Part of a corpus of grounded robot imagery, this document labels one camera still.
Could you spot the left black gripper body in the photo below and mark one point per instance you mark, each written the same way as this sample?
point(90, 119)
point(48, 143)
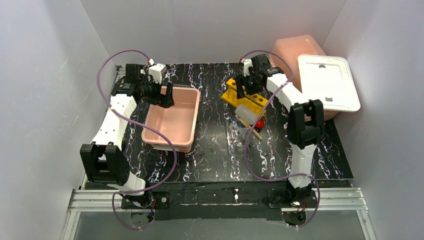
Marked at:
point(162, 94)

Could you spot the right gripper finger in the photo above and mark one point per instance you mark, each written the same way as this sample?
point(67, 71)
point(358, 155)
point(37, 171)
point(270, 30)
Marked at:
point(250, 89)
point(239, 82)

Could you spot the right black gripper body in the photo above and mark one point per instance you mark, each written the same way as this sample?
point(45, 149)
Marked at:
point(247, 83)

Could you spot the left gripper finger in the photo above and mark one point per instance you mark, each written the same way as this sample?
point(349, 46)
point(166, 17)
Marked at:
point(169, 91)
point(166, 100)

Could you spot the white plastic bottle red cap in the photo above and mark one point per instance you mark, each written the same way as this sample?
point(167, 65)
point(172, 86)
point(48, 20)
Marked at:
point(248, 116)

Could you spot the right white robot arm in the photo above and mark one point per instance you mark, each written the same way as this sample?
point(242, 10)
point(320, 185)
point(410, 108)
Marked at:
point(305, 125)

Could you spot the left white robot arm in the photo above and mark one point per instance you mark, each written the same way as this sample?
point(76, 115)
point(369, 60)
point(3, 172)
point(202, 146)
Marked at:
point(103, 159)

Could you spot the yellow test tube rack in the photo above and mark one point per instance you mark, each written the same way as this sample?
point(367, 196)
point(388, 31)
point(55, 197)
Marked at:
point(254, 102)

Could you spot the open pink plastic bin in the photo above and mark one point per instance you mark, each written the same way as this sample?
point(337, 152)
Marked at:
point(177, 123)

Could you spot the blue capped small vials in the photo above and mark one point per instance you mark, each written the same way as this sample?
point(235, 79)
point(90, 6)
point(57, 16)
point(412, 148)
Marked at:
point(237, 122)

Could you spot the large pink storage box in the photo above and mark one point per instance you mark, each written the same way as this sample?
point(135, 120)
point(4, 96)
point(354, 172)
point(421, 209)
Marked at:
point(290, 49)

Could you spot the wooden test tube clamp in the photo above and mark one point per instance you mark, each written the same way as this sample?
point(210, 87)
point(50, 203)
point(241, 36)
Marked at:
point(246, 125)

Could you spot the clear plastic funnel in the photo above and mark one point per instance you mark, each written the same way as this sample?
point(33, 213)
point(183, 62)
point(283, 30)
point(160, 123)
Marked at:
point(237, 135)

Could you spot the clear glass beaker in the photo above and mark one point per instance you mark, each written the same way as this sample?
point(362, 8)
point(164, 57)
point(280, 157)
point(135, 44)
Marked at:
point(239, 145)

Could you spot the white box lid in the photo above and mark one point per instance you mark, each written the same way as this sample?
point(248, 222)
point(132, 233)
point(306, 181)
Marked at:
point(329, 79)

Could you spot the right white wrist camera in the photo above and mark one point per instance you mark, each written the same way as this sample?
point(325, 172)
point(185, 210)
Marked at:
point(247, 63)

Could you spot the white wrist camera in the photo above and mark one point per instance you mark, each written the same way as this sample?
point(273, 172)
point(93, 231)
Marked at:
point(247, 63)
point(156, 72)

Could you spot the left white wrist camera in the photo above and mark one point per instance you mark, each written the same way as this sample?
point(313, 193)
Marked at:
point(156, 72)

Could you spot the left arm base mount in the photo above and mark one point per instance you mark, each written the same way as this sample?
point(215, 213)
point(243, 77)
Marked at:
point(145, 204)

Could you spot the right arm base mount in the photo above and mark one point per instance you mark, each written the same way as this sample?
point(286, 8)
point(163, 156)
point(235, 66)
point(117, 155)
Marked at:
point(296, 211)

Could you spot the aluminium frame rail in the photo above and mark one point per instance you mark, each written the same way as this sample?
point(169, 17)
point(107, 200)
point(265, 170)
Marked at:
point(217, 202)

